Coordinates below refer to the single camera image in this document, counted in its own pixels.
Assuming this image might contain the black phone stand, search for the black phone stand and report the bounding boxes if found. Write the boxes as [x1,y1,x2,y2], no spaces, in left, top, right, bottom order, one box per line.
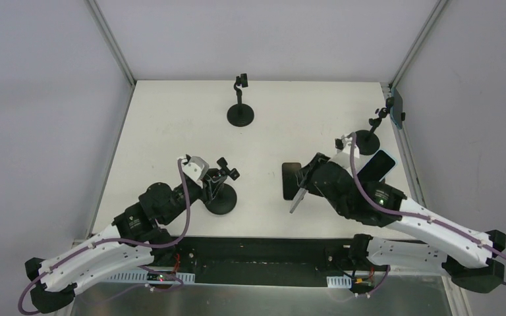
[205,157,240,216]
[356,97,395,156]
[227,73,254,127]

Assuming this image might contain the black phone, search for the black phone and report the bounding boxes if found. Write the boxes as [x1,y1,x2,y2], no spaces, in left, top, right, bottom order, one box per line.
[281,162,302,201]

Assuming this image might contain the blue-cased phone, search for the blue-cased phone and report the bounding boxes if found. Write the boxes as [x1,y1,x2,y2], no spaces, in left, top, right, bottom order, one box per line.
[357,149,397,182]

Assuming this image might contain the blue phone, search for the blue phone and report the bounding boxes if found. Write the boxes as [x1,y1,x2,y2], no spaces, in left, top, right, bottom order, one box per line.
[389,88,406,130]

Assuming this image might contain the silver phone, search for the silver phone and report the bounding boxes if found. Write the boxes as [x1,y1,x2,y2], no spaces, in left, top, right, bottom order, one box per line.
[289,188,308,214]

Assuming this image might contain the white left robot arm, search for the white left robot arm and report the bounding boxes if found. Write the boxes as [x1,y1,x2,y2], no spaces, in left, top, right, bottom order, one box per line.
[18,156,240,315]

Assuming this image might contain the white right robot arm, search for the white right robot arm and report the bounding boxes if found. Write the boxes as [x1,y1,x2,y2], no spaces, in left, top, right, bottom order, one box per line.
[286,153,506,294]

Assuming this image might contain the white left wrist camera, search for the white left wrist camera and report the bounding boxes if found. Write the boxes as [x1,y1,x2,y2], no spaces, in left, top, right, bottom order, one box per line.
[181,155,210,188]

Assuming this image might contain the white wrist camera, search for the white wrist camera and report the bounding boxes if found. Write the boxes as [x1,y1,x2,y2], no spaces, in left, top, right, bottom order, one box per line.
[331,134,360,171]
[181,155,210,188]

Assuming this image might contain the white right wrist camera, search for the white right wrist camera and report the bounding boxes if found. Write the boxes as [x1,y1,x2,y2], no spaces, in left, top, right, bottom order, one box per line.
[331,134,360,171]

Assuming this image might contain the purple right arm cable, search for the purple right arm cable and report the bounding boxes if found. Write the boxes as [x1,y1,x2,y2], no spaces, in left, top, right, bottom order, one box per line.
[349,132,506,302]

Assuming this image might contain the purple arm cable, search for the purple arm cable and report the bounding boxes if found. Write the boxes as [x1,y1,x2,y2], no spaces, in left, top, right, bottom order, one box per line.
[17,157,192,316]
[349,132,506,302]

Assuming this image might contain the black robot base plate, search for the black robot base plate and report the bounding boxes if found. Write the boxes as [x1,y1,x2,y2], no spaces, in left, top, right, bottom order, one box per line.
[152,237,369,287]

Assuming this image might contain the white slotted cable duct right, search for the white slotted cable duct right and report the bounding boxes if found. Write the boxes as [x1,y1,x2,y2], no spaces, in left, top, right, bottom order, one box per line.
[326,275,352,289]

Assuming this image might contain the white slotted cable duct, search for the white slotted cable duct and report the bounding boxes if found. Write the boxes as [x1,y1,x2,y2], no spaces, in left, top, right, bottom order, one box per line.
[326,275,352,289]
[102,268,196,285]

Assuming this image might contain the white slotted cable duct left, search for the white slotted cable duct left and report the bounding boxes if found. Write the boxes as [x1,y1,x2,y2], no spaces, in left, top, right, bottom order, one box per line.
[102,268,196,285]

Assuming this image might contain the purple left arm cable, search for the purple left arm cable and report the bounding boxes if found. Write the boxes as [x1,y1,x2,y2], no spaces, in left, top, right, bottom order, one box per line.
[17,157,192,316]

